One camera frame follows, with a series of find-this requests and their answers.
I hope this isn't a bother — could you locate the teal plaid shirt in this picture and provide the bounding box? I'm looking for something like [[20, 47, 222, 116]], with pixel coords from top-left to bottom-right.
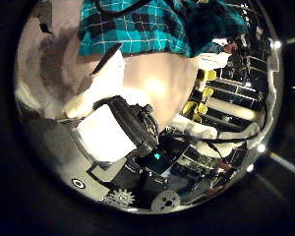
[[78, 0, 250, 58]]

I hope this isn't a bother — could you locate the black box with teal light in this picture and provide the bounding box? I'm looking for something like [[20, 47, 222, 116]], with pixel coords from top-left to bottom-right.
[[134, 148, 178, 176]]

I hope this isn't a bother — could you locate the yellow chair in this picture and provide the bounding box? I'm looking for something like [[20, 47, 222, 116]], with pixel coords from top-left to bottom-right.
[[201, 87, 214, 101], [197, 69, 218, 83], [181, 100, 198, 116], [193, 102, 208, 123]]

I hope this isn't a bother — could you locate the white pillar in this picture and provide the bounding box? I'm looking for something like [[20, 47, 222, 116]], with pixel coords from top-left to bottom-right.
[[206, 97, 259, 122]]

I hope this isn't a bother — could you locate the person in white coat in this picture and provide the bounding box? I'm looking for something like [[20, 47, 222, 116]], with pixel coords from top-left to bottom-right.
[[195, 37, 242, 72]]

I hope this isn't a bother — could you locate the black cable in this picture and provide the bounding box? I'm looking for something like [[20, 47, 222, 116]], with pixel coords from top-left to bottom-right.
[[93, 0, 153, 18], [160, 130, 261, 147]]

